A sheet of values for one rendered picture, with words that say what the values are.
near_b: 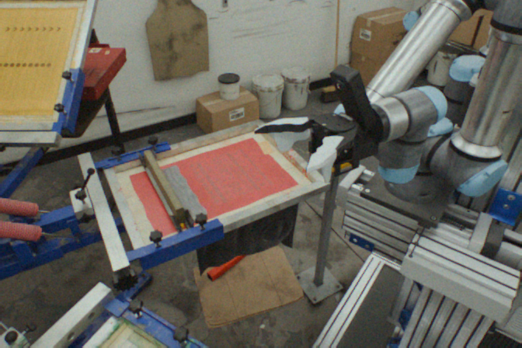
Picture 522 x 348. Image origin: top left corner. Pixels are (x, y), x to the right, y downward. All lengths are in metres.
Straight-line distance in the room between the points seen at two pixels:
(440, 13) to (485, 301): 0.70
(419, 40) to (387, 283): 1.65
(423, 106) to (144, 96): 3.10
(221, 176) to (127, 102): 2.07
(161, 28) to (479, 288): 2.90
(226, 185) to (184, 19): 2.07
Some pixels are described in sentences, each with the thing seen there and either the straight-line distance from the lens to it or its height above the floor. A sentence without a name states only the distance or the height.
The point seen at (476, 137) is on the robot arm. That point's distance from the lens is 1.00.
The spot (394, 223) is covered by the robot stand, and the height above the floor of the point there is 1.16.
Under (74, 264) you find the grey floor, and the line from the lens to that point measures 2.82.
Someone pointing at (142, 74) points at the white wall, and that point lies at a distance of 3.55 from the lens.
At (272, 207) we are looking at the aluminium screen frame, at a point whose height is 0.98.
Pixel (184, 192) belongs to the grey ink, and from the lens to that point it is 1.62.
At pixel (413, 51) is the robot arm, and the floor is 1.72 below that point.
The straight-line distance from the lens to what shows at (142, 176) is 1.74.
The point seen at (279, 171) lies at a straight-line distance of 1.70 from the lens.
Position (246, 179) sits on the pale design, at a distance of 1.66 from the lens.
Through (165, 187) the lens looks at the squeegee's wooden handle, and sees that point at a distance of 1.50.
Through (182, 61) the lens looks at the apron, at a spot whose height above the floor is 0.67.
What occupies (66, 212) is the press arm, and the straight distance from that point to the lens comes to 1.55.
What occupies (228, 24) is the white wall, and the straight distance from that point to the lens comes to 3.70.
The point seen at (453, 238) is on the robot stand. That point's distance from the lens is 1.22.
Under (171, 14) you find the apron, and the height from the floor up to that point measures 1.09.
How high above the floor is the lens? 2.01
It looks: 35 degrees down
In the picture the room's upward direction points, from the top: straight up
